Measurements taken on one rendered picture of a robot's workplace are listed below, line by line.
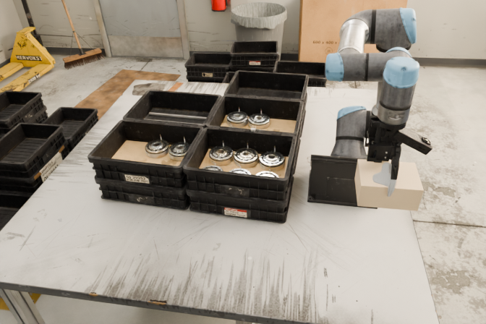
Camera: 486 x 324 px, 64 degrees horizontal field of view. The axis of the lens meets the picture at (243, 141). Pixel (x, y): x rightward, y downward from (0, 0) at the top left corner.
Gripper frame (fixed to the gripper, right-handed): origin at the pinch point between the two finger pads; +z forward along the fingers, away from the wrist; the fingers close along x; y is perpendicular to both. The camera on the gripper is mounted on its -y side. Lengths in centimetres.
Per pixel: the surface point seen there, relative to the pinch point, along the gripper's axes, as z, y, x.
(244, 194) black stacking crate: 26, 45, -18
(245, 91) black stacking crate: 27, 58, -103
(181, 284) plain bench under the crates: 40, 62, 14
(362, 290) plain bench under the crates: 40.4, 2.5, 7.9
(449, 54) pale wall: 99, -124, -343
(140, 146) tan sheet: 27, 97, -45
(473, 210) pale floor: 111, -85, -113
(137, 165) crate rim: 18, 87, -20
